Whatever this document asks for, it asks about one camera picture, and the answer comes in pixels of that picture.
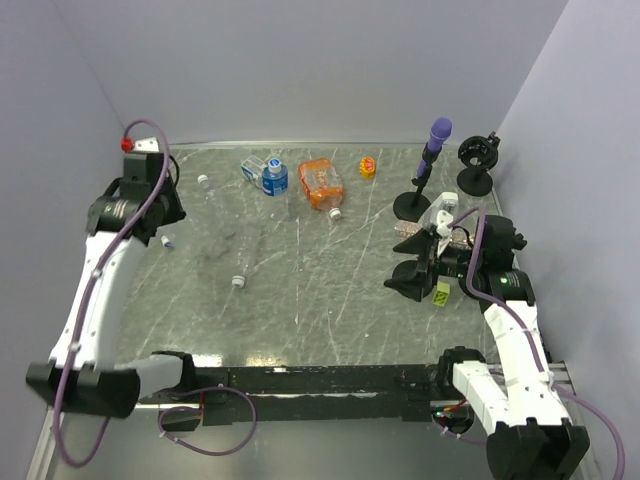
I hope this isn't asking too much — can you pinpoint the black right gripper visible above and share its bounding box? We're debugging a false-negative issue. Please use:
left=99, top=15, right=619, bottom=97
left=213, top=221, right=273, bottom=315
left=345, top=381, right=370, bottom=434
left=383, top=228, right=483, bottom=302

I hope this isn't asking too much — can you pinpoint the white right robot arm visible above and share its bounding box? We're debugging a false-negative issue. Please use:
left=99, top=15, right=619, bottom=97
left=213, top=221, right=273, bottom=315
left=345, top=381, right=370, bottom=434
left=384, top=210, right=590, bottom=479

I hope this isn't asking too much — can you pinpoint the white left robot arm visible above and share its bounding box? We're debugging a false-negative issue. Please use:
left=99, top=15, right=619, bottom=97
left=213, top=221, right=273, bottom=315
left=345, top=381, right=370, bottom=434
left=26, top=153, right=198, bottom=418

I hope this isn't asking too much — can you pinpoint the yellow orange bottle cap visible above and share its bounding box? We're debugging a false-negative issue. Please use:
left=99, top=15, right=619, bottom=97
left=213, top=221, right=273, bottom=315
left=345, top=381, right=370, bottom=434
left=359, top=156, right=376, bottom=179

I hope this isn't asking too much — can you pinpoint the orange plastic bottle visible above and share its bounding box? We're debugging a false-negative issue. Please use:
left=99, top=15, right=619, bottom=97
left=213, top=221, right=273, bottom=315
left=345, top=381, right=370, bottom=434
left=298, top=157, right=344, bottom=220

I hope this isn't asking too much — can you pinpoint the blue water bottle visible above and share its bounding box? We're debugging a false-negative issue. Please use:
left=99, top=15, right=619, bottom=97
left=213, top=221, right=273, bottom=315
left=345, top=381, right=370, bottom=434
left=240, top=155, right=289, bottom=197

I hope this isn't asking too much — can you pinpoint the clear bottle front white cap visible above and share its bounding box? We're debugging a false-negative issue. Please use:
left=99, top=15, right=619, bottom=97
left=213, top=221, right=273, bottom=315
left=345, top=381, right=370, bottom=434
left=231, top=223, right=263, bottom=288

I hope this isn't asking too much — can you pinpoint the clear bottle white cap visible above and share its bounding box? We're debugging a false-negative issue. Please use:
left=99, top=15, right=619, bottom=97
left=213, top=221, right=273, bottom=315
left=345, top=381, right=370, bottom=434
left=197, top=174, right=236, bottom=239
left=231, top=223, right=263, bottom=288

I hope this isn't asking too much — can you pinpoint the green toy brick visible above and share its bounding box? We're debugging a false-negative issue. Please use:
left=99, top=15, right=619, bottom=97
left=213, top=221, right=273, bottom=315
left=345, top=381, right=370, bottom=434
left=432, top=281, right=451, bottom=307

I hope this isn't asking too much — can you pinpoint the glitter silver microphone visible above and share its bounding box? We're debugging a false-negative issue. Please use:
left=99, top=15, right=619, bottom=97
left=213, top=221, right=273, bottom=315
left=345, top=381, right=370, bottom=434
left=394, top=220, right=475, bottom=250

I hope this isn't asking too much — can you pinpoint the purple microphone on stand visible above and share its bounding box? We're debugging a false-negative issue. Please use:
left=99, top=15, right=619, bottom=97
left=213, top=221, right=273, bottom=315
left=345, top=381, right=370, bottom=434
left=393, top=117, right=453, bottom=222

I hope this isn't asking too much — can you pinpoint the black empty microphone stand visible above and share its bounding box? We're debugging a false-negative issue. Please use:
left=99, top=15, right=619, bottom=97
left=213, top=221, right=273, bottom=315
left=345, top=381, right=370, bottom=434
left=456, top=131, right=501, bottom=197

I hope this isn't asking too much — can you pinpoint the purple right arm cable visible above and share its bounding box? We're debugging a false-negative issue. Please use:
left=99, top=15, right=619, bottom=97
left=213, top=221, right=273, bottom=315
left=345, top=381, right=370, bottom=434
left=449, top=204, right=626, bottom=476

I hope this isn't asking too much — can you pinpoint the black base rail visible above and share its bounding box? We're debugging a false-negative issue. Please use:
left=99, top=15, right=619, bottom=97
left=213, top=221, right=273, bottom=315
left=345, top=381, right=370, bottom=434
left=137, top=362, right=471, bottom=426

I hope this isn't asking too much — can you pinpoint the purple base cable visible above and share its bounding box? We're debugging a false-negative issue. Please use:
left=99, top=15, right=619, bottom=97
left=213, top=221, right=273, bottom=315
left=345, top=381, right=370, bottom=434
left=157, top=385, right=258, bottom=456

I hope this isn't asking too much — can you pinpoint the clear bottle blue ring cap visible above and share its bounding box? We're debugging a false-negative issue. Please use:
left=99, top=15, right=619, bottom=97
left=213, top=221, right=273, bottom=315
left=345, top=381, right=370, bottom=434
left=160, top=235, right=175, bottom=249

